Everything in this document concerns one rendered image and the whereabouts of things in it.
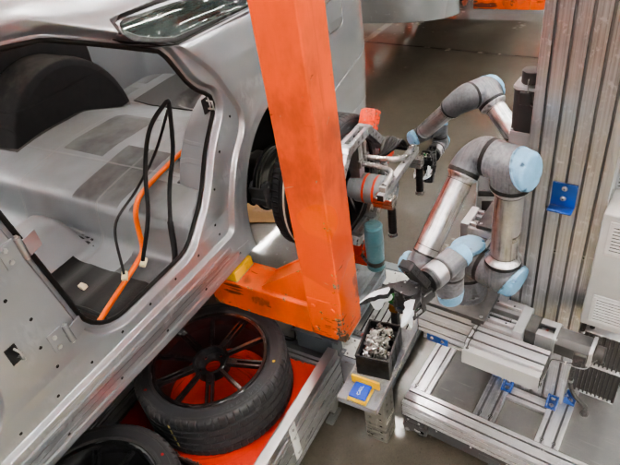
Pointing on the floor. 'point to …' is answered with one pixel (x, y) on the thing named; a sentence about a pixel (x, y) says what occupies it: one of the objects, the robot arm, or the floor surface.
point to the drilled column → (377, 425)
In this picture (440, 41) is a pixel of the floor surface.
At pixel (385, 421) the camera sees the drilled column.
